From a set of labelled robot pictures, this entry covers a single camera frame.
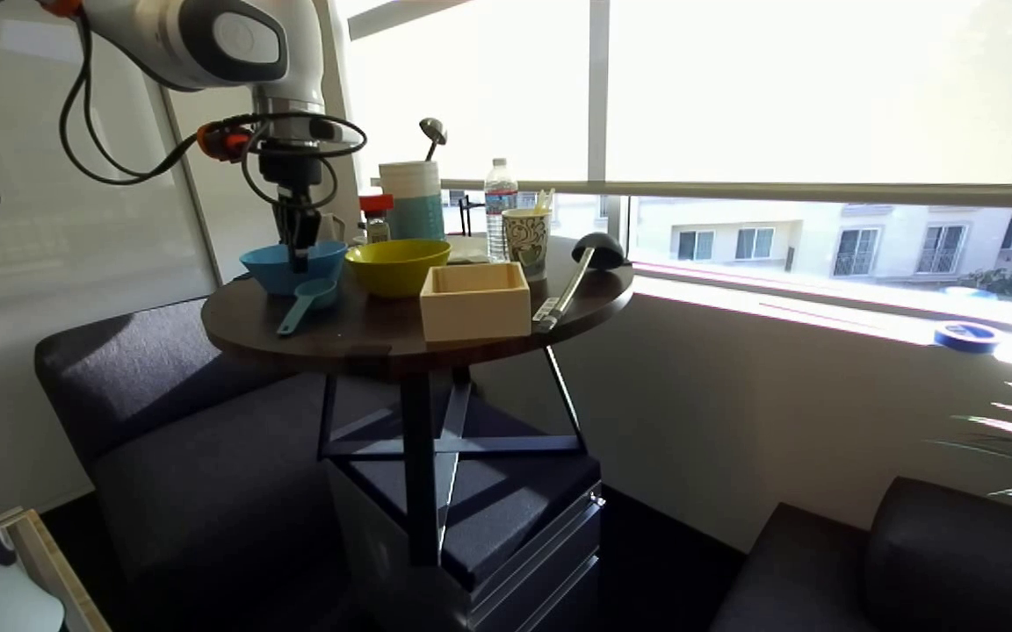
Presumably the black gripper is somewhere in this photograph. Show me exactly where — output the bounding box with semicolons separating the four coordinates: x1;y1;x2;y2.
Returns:
256;113;330;272

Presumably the teal measuring cup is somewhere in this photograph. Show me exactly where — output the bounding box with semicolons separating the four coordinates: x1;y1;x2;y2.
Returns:
279;279;338;336

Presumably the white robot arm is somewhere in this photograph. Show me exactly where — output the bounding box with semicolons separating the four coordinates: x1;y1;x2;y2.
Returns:
73;0;322;271

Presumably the cream ceramic cup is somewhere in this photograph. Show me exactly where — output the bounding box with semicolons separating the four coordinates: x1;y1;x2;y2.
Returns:
320;215;347;241

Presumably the blue plastic bowl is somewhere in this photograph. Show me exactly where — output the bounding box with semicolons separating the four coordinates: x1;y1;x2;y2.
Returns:
239;241;345;297

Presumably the yellow plastic bowl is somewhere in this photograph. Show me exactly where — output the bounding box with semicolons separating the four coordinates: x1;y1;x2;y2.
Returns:
347;240;451;297

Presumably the metal spoon in canister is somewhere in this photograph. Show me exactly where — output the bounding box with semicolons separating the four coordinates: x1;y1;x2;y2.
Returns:
417;117;451;162

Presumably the patterned paper cup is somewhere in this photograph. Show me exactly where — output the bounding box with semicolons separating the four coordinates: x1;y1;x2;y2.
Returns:
501;192;550;276

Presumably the red lidded jar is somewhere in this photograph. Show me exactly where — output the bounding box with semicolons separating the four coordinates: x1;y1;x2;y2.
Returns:
357;192;392;241

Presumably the white and teal canister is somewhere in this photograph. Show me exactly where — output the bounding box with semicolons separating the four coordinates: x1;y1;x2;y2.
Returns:
379;162;441;240

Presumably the light wooden box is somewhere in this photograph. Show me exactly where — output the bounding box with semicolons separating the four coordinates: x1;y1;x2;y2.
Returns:
417;263;531;343

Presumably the round dark wooden table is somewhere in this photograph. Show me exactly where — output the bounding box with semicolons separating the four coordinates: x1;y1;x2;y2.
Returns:
199;259;631;565

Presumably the clear water bottle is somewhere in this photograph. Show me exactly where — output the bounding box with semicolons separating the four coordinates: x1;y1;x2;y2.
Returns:
485;156;516;259

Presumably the black ladle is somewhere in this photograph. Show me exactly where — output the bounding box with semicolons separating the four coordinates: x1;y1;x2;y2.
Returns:
534;233;624;330

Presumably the dark grey sofa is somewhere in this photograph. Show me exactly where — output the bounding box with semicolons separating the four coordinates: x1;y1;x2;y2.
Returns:
32;300;392;632

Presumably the blue drawer cabinet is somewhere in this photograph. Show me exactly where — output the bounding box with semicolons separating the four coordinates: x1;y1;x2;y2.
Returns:
327;400;603;632

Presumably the blue tape roll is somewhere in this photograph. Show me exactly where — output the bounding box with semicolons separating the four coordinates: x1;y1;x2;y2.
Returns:
935;323;997;353

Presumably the black armchair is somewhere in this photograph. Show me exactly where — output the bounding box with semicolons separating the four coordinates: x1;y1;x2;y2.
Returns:
711;478;1012;632

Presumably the wooden frame board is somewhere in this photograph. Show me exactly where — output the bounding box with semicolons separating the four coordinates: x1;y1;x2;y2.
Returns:
0;510;114;632

